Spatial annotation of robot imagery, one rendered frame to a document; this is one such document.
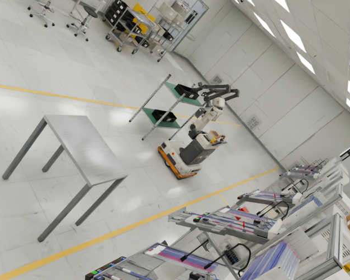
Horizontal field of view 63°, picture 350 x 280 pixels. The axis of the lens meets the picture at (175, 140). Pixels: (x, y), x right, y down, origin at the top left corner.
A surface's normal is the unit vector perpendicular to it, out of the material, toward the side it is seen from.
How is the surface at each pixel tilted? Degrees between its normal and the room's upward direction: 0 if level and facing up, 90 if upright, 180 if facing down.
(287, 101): 90
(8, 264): 0
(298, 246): 90
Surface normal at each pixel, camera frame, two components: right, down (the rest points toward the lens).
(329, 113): -0.51, 0.00
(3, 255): 0.65, -0.65
